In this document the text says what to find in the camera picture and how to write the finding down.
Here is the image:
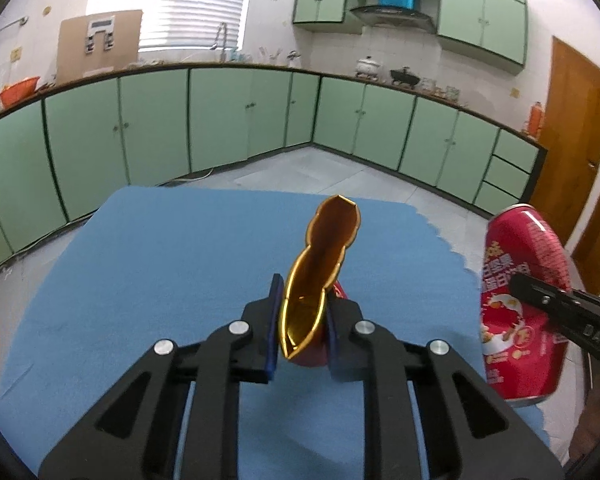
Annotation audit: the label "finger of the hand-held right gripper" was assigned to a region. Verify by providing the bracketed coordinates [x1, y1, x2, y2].
[509, 272, 600, 367]

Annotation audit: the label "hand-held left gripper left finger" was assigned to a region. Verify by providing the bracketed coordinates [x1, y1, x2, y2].
[39, 274, 285, 480]

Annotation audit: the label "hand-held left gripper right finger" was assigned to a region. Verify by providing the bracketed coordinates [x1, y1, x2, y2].
[325, 294, 566, 480]

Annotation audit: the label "red drink can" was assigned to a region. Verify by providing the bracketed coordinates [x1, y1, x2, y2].
[478, 204, 573, 407]

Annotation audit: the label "red and gold carton box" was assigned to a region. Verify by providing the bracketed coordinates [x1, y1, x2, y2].
[277, 194, 362, 368]

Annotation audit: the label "blue tablecloth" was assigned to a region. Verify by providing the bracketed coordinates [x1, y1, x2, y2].
[0, 186, 551, 480]

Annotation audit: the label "wooden door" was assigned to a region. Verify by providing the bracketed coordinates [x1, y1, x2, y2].
[530, 36, 600, 296]

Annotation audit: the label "red thermos flask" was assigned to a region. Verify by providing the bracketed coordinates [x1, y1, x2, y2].
[527, 101, 545, 138]

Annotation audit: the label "green base cabinets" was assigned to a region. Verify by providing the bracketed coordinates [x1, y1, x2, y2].
[0, 62, 548, 281]

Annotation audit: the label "black wok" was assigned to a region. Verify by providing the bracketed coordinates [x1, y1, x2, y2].
[390, 66, 421, 88]

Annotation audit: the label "metal faucet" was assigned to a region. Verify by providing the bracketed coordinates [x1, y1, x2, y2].
[211, 22, 229, 63]

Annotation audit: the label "range hood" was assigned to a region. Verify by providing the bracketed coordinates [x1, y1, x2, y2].
[350, 4, 437, 35]

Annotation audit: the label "white window blinds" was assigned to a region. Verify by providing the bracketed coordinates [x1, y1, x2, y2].
[86, 0, 251, 51]

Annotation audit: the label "cardboard sheet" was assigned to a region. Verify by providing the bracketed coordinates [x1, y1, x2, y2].
[56, 9, 144, 81]

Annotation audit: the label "orange plastic basket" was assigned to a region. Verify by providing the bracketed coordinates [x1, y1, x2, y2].
[0, 76, 41, 107]

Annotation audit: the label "green wall cabinets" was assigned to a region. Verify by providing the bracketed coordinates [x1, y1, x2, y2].
[292, 0, 528, 73]

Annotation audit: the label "metal towel rail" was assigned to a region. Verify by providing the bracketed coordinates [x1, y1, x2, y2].
[0, 16, 31, 36]

